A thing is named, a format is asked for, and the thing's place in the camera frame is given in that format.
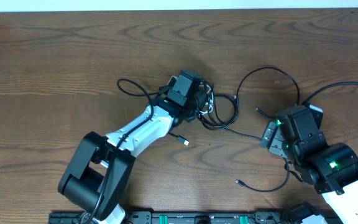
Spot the short black cable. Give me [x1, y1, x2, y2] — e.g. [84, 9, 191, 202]
[168, 90, 239, 146]

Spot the white USB cable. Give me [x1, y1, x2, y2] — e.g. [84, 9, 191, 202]
[197, 83, 216, 114]

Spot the long black USB cable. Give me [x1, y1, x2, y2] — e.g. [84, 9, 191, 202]
[222, 67, 301, 193]

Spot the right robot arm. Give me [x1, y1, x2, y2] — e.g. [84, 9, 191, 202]
[260, 103, 358, 223]

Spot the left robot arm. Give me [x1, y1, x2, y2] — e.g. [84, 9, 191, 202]
[58, 70, 212, 223]

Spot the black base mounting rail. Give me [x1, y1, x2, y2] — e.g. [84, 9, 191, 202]
[48, 210, 323, 224]

